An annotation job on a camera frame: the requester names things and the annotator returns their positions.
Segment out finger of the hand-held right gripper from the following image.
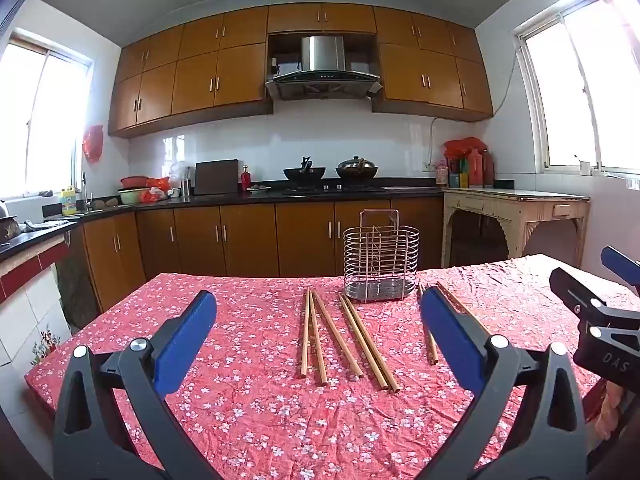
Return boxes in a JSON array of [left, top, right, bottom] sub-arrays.
[[549, 267, 640, 321], [600, 246, 640, 297]]

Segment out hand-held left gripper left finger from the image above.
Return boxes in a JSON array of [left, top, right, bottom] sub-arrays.
[[52, 289, 221, 480]]

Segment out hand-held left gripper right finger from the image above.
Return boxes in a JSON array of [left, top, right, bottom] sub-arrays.
[[418, 287, 589, 480]]

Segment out metal wire utensil holder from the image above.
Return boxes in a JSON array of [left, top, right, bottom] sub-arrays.
[[343, 209, 420, 303]]

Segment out bunch of wooden chopsticks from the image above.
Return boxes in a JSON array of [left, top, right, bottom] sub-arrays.
[[299, 282, 483, 395]]

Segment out person's right hand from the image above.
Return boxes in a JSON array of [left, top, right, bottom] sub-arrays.
[[596, 381, 627, 443]]

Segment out cream wooden side table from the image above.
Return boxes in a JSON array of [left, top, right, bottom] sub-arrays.
[[442, 187, 592, 271]]

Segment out red floral tablecloth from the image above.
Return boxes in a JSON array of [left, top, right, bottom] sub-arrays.
[[24, 254, 640, 480]]

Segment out row of wooden base cabinets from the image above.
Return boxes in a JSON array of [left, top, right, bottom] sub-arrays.
[[65, 197, 446, 313]]

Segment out black stone countertop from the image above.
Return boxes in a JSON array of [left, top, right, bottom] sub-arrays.
[[0, 180, 446, 261]]

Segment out crumpled red plastic bag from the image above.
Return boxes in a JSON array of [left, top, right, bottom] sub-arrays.
[[140, 177, 172, 204]]

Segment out green plastic basin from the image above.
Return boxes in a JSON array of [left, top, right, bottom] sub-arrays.
[[118, 187, 151, 206]]

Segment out yellow and green boxes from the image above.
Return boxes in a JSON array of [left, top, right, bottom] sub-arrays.
[[449, 157, 471, 188]]

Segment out dark cutting board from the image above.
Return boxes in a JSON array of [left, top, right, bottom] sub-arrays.
[[194, 159, 240, 196]]

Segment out clear plastic bag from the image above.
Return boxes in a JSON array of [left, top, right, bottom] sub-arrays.
[[169, 161, 193, 188]]

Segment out large sliding window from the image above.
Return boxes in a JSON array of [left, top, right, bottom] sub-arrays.
[[512, 0, 640, 178]]

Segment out black gas hob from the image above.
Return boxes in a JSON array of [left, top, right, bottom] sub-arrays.
[[280, 185, 387, 197]]

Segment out grey dish cloth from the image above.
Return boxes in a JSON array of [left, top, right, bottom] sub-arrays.
[[24, 218, 71, 232]]

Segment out red bag over bottles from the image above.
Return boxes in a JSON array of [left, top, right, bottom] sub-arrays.
[[444, 137, 488, 161]]

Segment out wok with metal lid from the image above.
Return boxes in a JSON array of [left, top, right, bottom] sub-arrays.
[[336, 156, 379, 181]]

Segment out dark metal kettle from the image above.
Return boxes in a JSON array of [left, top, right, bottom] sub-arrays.
[[0, 200, 22, 246]]

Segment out hanging red plastic bag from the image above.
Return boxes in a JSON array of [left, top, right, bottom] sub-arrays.
[[82, 125, 104, 164]]

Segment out window beside sink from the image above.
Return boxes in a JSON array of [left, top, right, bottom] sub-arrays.
[[0, 29, 95, 201]]

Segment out steel range hood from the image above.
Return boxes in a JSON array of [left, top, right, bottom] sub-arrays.
[[265, 35, 383, 102]]

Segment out white wall cable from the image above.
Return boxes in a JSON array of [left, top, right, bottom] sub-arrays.
[[429, 55, 518, 167]]

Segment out black wok with handle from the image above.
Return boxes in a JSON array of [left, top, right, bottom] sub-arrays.
[[283, 156, 327, 182]]

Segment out row of wooden wall cabinets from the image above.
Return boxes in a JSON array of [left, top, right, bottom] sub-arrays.
[[107, 4, 495, 139]]

